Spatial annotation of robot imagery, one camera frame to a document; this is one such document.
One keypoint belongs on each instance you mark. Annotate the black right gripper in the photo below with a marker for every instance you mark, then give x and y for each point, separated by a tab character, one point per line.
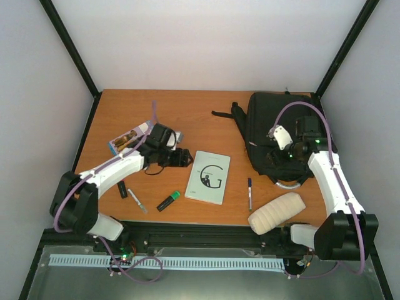
277	159

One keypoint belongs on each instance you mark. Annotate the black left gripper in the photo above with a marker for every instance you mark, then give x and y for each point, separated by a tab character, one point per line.
181	160

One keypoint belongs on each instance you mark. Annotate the grey Gatsby book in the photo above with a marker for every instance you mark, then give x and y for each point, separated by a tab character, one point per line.
208	177

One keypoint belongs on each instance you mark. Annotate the black student backpack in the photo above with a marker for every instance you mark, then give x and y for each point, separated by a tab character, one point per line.
302	116

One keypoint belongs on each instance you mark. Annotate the dog picture book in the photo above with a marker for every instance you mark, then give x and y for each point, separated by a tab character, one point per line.
119	143

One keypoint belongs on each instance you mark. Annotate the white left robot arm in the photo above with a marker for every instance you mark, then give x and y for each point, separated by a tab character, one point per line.
75	203

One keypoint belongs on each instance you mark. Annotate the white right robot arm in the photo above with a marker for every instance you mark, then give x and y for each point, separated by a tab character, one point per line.
348	232

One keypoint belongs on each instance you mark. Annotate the blue whiteboard marker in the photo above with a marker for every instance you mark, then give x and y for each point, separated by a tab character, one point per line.
250	196

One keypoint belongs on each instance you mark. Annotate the green highlighter marker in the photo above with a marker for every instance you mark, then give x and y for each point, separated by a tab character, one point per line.
169	200

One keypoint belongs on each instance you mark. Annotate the silver pen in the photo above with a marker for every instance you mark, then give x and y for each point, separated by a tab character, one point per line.
137	201

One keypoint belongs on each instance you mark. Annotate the beige pencil case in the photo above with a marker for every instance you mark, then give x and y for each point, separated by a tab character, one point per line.
276	212

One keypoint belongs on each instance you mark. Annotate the pink highlighter marker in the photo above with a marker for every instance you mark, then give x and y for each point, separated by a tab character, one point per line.
122	189

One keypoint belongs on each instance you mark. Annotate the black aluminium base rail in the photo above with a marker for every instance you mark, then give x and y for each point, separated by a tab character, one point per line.
146	237

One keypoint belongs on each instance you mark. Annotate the light blue cable duct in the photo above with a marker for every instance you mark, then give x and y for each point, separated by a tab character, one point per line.
170	263

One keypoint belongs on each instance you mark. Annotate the right black frame post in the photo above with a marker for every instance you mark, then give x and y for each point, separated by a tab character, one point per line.
351	37

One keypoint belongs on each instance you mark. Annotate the black frame post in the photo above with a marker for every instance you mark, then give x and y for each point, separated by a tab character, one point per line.
351	37
62	32

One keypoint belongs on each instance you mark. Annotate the left black frame post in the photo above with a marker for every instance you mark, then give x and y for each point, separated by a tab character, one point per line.
62	32

